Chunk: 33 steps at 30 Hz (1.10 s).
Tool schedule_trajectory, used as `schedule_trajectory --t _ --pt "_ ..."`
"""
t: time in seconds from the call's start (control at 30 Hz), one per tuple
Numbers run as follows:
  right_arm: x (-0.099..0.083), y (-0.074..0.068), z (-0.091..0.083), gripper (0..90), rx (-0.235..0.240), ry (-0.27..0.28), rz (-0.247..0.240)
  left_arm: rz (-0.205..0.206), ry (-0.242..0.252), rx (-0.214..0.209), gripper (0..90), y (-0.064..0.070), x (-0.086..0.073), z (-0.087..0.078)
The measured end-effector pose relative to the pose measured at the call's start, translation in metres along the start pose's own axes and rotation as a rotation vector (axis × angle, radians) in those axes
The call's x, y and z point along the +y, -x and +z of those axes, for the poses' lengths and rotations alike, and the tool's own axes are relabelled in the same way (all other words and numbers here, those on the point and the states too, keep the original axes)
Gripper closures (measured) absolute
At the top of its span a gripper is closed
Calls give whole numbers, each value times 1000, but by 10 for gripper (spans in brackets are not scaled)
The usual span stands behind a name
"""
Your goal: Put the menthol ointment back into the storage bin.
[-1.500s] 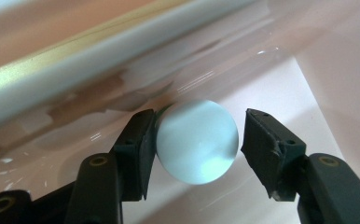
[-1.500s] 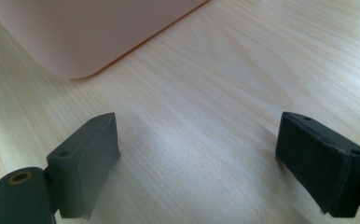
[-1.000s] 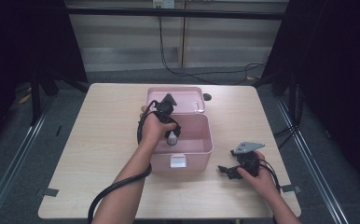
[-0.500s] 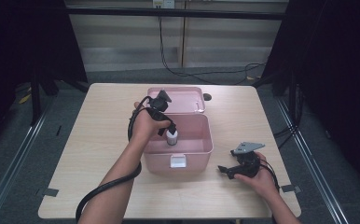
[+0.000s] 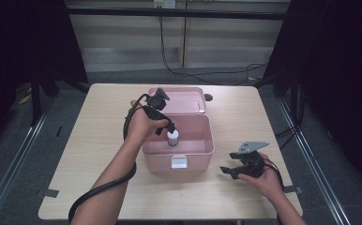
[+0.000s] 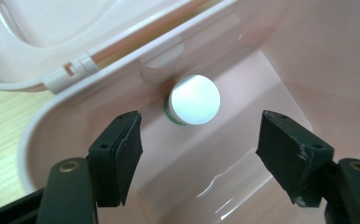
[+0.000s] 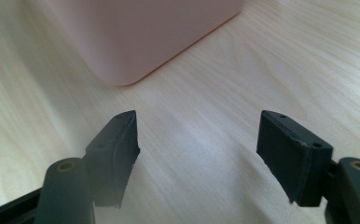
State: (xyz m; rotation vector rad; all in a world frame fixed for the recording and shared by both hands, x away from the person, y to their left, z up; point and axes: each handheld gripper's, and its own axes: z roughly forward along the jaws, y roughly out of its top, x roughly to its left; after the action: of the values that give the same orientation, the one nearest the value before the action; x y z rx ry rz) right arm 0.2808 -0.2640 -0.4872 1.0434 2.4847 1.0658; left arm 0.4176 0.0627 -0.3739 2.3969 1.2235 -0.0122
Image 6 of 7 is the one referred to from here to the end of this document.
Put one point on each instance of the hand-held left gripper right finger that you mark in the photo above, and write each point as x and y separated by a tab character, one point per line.
293	158

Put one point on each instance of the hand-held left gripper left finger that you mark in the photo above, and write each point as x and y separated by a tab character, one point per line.
113	168

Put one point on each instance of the pink plastic storage box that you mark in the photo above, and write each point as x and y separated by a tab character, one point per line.
324	62

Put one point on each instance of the small white-capped bottle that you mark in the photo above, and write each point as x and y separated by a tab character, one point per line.
195	99

